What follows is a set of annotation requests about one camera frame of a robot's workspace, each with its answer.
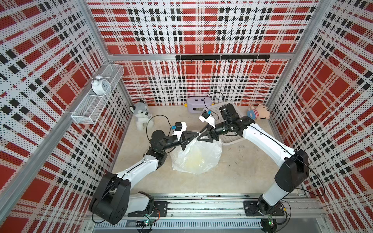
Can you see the grey white husky plush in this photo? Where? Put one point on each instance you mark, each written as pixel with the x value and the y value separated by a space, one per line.
pixel 142 115

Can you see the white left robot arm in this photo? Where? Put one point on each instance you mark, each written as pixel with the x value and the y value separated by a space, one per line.
pixel 113 199

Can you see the black wall hook rail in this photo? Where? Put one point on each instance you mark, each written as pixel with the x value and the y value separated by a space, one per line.
pixel 253 57

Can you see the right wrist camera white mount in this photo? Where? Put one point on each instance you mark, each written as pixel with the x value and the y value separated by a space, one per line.
pixel 206 116

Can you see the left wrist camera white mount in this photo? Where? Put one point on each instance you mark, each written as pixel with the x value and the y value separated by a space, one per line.
pixel 178 128

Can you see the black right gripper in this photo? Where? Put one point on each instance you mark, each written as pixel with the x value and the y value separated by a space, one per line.
pixel 206 133

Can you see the white alarm clock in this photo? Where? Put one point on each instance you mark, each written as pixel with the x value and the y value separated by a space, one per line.
pixel 100 86

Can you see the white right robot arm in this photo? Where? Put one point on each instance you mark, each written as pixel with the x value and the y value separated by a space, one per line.
pixel 293 164

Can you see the translucent white plastic bag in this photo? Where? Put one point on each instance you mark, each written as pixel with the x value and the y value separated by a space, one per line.
pixel 198 157

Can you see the pink pig plush toy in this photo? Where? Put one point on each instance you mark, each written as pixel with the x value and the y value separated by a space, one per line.
pixel 258 112

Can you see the white perforated plastic basket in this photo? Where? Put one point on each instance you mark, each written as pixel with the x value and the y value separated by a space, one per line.
pixel 215 109

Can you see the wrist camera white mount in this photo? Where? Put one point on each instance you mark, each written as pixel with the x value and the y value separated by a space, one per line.
pixel 178 128
pixel 206 116

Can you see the white wire mesh shelf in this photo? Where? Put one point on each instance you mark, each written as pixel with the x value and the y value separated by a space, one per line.
pixel 91 107

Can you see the metal base rail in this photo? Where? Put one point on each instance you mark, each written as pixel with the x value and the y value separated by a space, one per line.
pixel 189 212

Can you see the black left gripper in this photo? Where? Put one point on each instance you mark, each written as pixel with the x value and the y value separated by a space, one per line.
pixel 184 141

